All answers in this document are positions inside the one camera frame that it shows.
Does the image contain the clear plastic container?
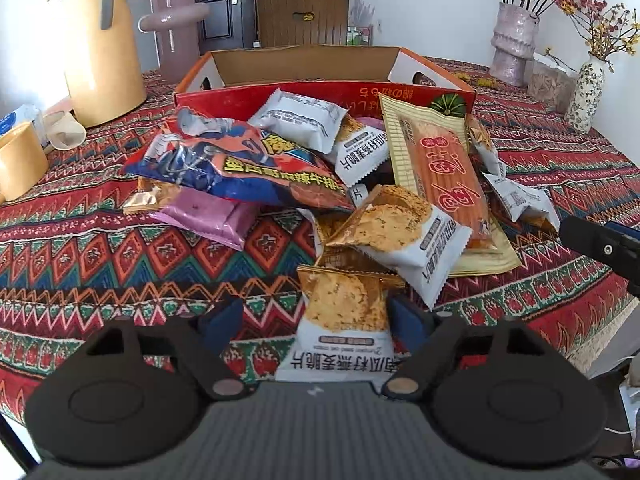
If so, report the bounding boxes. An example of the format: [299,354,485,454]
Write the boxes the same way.
[526,52,581,111]

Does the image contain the yellow red flower sprigs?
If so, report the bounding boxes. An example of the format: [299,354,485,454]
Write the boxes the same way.
[542,0,640,73]

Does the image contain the yellow thermos jug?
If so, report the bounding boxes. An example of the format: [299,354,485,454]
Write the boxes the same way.
[62,0,147,128]

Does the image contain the small floral vase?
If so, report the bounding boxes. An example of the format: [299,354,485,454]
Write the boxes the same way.
[565,61,606,134]

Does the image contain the pink snack packet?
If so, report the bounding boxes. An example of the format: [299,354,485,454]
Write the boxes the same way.
[149,187,262,252]

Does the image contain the patterned red tablecloth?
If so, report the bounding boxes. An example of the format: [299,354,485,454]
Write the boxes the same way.
[0,57,640,441]

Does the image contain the gold orange long snack packet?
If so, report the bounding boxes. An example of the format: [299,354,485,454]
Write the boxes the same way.
[378,92,522,277]

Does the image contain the pile of oat crisp packets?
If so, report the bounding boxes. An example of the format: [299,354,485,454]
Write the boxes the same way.
[122,89,562,311]

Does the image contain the yellow mug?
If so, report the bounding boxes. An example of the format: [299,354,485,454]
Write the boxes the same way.
[0,121,50,203]

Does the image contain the blue red chip bag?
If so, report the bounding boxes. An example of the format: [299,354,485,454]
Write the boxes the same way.
[122,105,357,212]

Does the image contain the red cardboard box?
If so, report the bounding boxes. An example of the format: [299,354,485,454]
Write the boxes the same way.
[173,45,477,123]

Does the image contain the white oat crisp snack packet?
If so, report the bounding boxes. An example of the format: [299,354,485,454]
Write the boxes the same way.
[275,264,407,383]

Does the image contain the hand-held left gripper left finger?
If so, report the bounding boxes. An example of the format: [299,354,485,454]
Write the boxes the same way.
[82,297,261,402]

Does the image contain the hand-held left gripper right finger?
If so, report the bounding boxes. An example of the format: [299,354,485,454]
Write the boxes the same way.
[381,295,551,401]

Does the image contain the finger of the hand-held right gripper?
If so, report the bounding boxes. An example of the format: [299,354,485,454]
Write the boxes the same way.
[559,216,640,296]

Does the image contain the blue white tissue pack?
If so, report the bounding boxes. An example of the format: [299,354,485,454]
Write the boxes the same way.
[0,104,46,148]

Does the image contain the pink flat object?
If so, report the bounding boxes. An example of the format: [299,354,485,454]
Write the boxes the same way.
[45,96,76,116]

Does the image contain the fallen yellow flower petals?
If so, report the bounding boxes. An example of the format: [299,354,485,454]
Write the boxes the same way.
[452,72,496,87]

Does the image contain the beige paper cup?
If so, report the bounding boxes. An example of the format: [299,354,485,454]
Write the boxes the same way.
[42,110,86,150]

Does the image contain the textured pink vase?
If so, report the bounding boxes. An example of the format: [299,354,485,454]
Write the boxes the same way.
[489,2,541,87]

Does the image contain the smooth pink vase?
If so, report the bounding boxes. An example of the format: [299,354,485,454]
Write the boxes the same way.
[139,0,210,83]

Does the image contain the dark brown door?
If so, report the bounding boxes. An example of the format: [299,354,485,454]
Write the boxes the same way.
[199,0,251,56]

